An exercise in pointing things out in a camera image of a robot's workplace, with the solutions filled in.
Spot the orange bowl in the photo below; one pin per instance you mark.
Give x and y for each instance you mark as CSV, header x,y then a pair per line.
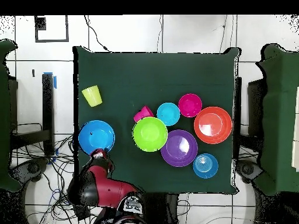
x,y
213,125

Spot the translucent blue bowl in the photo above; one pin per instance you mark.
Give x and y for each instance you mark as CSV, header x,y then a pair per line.
x,y
205,165

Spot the blue tape strip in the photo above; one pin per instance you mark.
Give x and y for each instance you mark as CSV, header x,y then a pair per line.
x,y
55,82

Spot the yellow cup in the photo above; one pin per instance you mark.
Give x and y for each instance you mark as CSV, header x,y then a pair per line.
x,y
93,95

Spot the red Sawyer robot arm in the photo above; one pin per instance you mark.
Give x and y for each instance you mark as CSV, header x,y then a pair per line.
x,y
105,189

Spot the pink cup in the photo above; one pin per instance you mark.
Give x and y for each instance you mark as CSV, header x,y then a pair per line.
x,y
143,113

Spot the green bowl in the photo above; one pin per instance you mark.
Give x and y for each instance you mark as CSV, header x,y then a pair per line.
x,y
150,134

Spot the black square floor frame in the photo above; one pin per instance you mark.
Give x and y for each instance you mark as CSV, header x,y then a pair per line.
x,y
40,23

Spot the dark green table cloth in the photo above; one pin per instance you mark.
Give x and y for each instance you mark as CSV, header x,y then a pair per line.
x,y
151,79

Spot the dark grey floor box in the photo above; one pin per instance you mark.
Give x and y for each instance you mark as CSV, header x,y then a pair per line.
x,y
81,212

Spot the small cyan bowl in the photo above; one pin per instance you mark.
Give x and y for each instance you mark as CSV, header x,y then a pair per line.
x,y
168,113

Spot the white sheet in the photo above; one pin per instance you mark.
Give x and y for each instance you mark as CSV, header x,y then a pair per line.
x,y
296,140

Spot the grey round floor base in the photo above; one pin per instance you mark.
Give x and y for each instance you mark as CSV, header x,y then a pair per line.
x,y
32,168
248,169

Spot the large blue bowl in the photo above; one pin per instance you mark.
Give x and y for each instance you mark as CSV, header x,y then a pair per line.
x,y
95,136

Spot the black metal frame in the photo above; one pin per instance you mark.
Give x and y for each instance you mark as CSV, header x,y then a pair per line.
x,y
237,116
48,112

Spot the green-covered side table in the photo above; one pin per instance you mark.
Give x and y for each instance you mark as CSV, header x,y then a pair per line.
x,y
4,116
280,116

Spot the purple bowl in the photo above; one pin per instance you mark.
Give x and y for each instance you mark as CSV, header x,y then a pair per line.
x,y
182,149

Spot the pink bowl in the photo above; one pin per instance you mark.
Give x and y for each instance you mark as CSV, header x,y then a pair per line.
x,y
190,105

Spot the black equipment box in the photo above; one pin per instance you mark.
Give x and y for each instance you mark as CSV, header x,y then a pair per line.
x,y
13,105
255,107

